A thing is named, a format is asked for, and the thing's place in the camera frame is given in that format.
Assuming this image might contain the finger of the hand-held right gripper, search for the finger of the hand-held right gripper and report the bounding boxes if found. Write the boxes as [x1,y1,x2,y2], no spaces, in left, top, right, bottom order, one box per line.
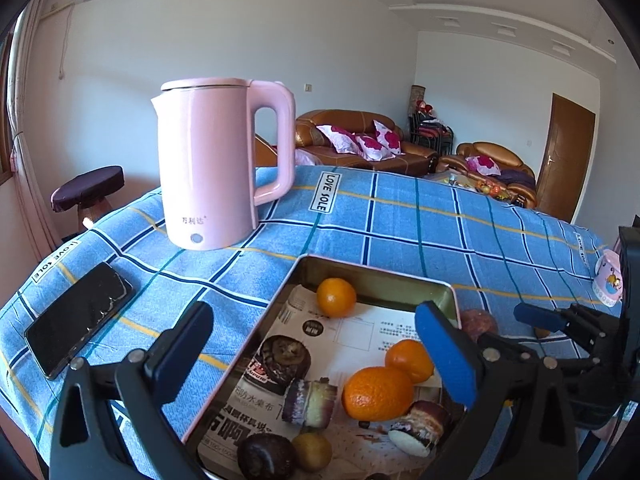
[514,301,622,359]
[559,356,627,429]

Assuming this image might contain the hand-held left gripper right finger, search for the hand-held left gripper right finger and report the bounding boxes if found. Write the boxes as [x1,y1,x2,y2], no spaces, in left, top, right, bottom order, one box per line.
[415,301,581,480]

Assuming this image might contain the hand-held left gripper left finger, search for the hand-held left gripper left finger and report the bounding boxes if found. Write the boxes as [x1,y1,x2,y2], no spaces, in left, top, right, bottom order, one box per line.
[47,301,215,480]

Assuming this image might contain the small orange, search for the small orange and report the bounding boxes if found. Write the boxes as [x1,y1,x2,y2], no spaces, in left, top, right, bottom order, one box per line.
[384,338,435,384]
[316,277,358,319]

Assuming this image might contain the large orange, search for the large orange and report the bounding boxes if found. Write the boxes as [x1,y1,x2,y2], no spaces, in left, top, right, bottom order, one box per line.
[342,366,416,422]

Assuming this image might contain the pink tin box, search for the pink tin box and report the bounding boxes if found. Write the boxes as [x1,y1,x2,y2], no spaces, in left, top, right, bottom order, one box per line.
[182,254,459,480]

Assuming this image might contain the dark brown lumpy fruit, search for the dark brown lumpy fruit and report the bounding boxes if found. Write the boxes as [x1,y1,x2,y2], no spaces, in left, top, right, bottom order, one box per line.
[236,433,297,480]

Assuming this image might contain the white-topped toy cupcake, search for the white-topped toy cupcake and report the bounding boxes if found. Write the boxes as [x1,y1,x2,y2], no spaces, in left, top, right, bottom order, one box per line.
[281,378,339,429]

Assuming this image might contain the round tan longan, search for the round tan longan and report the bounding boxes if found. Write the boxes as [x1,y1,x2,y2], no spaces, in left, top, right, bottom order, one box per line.
[291,432,333,472]

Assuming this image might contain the pink cartoon cup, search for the pink cartoon cup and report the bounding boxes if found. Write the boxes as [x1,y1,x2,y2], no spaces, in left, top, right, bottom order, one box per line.
[592,249,626,307]

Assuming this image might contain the purple passion fruit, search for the purple passion fruit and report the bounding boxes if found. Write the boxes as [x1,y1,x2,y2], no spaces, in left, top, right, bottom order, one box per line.
[459,309,500,337]

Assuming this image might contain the brown toy cake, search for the brown toy cake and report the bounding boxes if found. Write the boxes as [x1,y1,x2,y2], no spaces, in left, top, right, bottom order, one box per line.
[388,399,451,457]

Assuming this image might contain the printed paper sheet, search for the printed paper sheet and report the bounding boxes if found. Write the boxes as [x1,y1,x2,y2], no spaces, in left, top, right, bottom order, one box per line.
[197,284,463,480]

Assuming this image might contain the black smartphone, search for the black smartphone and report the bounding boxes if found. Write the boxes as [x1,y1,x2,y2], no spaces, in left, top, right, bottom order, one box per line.
[23,261,135,381]

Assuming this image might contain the blue plaid tablecloth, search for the blue plaid tablecloth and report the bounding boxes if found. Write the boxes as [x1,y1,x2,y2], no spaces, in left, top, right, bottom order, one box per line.
[0,165,622,480]

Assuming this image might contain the purple cloth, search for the purple cloth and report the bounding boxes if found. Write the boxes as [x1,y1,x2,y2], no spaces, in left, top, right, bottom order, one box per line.
[497,169,536,192]

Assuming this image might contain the cluttered coffee table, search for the cluttered coffee table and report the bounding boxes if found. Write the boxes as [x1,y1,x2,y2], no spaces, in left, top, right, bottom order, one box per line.
[434,172,507,202]

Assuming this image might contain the brown wooden door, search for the brown wooden door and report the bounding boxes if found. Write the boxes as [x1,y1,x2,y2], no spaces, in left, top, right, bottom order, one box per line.
[537,92,597,224]

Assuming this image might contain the white pillow with magenta flowers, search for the white pillow with magenta flowers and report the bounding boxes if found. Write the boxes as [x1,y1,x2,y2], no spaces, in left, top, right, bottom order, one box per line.
[317,124,362,154]
[355,134,392,161]
[465,155,501,176]
[374,119,405,156]

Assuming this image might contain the brown leather armchair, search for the brown leather armchair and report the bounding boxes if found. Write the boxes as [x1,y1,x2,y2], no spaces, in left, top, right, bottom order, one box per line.
[437,141,539,209]

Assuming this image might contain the round purple-topped stool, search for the round purple-topped stool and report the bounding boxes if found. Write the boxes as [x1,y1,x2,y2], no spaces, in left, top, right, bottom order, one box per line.
[50,165,125,234]

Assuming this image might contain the pink electric kettle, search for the pink electric kettle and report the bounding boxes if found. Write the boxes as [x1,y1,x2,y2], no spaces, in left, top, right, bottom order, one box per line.
[151,78,297,251]

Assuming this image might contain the brown leather sofa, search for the brown leather sofa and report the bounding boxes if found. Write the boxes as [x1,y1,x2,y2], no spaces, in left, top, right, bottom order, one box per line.
[294,108,437,177]

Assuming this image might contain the stacked black and red chairs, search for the stacked black and red chairs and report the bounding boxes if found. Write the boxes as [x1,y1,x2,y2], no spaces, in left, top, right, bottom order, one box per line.
[408,109,455,156]

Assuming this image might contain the brown leather chair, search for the brown leather chair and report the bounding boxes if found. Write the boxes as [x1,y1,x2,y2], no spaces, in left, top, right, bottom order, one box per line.
[254,133,297,169]

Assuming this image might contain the pale curtain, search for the pale curtain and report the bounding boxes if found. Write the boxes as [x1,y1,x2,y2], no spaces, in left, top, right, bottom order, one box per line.
[0,0,72,263]

